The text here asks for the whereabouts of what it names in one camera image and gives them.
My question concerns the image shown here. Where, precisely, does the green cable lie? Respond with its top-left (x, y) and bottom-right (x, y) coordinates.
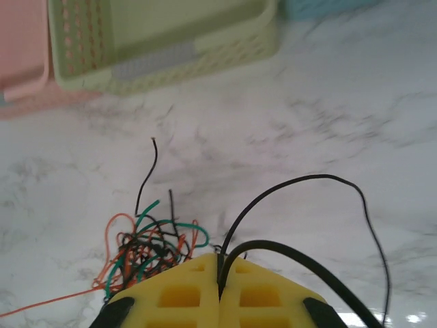
top-left (104, 200), bottom-right (210, 299)

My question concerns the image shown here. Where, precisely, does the pink plastic basket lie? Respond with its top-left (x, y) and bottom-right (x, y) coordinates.
top-left (0, 0), bottom-right (103, 120)

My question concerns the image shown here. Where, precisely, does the orange cable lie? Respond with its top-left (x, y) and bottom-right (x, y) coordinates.
top-left (0, 211), bottom-right (201, 318)

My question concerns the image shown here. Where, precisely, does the green plastic basket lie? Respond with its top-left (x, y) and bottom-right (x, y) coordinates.
top-left (46, 0), bottom-right (280, 97)

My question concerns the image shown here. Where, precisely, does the blue plastic basket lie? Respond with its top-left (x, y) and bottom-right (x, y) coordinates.
top-left (285, 0), bottom-right (389, 22)

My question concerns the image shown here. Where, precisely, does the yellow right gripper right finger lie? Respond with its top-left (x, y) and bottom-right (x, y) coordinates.
top-left (218, 253), bottom-right (350, 328)

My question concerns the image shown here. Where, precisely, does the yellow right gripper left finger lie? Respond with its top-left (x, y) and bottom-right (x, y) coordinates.
top-left (89, 252), bottom-right (220, 328)

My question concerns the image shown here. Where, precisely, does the black cable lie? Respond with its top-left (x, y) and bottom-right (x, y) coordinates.
top-left (119, 136), bottom-right (192, 295)
top-left (216, 174), bottom-right (393, 328)

